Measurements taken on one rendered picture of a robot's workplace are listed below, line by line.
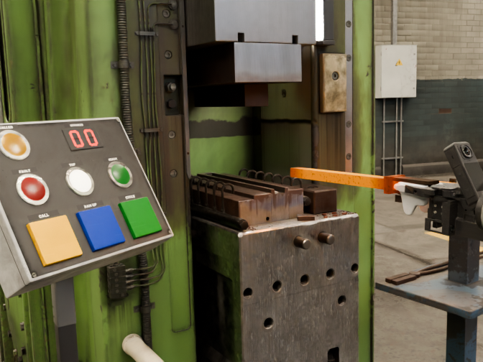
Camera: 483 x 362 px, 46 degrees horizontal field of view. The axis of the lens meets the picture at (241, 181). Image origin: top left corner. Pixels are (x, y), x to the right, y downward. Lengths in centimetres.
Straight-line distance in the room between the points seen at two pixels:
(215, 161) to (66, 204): 94
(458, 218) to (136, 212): 59
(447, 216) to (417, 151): 807
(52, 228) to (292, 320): 74
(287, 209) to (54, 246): 70
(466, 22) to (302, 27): 822
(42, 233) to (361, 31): 120
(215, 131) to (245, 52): 55
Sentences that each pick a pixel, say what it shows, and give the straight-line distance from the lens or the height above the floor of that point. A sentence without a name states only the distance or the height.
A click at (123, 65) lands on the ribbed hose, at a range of 138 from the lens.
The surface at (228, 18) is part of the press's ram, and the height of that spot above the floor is 142.
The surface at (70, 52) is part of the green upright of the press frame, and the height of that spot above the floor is 138.
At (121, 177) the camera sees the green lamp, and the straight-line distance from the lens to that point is 113.
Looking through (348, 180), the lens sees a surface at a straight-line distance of 123.
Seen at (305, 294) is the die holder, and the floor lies 73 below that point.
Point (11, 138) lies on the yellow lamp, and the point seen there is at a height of 117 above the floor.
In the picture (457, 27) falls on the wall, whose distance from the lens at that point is 954.
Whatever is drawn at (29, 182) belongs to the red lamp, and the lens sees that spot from 101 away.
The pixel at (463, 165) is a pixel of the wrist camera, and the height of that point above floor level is 111.
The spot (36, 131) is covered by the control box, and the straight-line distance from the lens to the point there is 108.
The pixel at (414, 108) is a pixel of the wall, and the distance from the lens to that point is 901.
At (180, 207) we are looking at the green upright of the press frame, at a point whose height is 96.
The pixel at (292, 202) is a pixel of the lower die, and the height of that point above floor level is 96.
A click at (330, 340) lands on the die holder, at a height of 58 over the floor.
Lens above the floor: 123
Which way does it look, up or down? 8 degrees down
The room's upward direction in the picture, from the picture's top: 2 degrees counter-clockwise
